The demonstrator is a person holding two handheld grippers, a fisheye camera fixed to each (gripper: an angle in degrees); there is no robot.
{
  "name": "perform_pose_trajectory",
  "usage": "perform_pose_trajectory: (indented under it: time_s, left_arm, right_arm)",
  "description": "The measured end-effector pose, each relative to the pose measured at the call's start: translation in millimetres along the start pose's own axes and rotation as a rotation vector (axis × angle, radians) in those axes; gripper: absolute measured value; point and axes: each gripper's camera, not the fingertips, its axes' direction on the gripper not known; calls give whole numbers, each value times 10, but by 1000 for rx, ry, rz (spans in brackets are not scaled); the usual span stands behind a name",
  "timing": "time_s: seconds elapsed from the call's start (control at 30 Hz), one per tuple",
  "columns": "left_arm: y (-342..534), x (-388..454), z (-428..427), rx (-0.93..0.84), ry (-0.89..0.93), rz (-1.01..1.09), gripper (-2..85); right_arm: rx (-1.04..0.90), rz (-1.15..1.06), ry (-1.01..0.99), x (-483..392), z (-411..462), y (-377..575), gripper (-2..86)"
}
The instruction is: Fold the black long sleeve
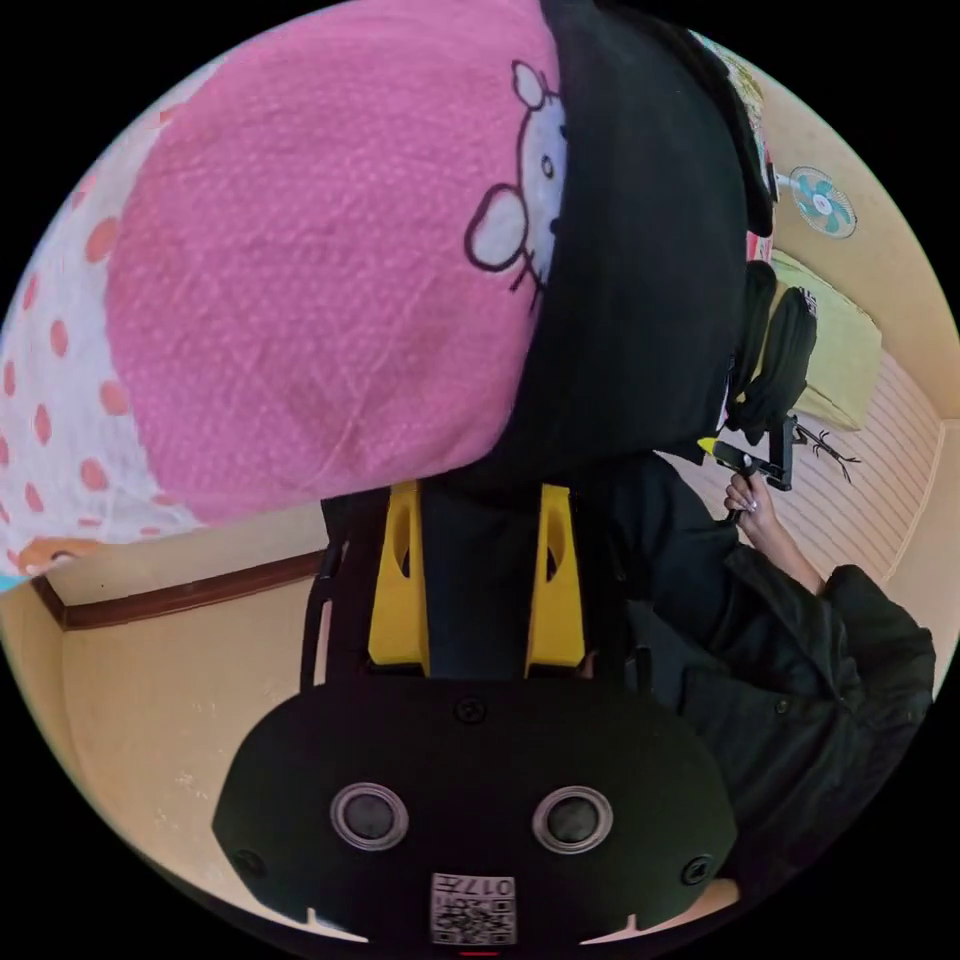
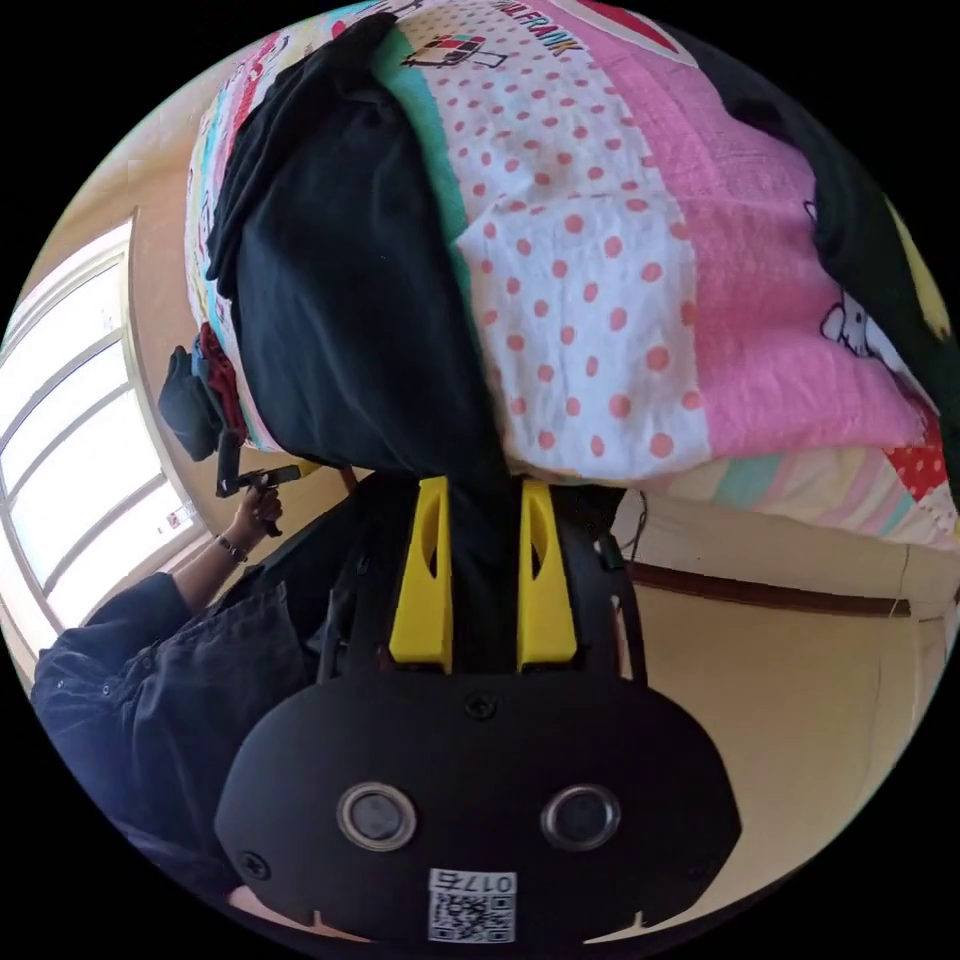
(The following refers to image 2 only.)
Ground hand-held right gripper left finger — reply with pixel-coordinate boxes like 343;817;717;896
388;475;456;674

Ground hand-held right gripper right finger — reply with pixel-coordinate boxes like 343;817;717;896
515;479;580;674

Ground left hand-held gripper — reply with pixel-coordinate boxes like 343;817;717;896
238;463;303;538

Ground black long sleeve shirt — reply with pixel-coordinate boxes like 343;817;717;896
204;11;528;676

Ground person's left forearm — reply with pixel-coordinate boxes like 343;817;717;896
173;524;253;613

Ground person's left hand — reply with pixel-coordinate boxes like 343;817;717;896
233;491;285;543

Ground person's right hand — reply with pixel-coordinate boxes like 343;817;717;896
227;883;376;945

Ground pile of clothes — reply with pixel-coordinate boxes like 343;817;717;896
156;322;250;463

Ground window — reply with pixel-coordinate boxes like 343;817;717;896
0;215;205;628

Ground person's body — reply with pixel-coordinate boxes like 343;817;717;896
29;473;391;913

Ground bed with patchwork printed quilt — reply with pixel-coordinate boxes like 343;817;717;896
182;0;960;556

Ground black garment with yellow print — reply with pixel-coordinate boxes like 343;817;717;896
667;22;955;421

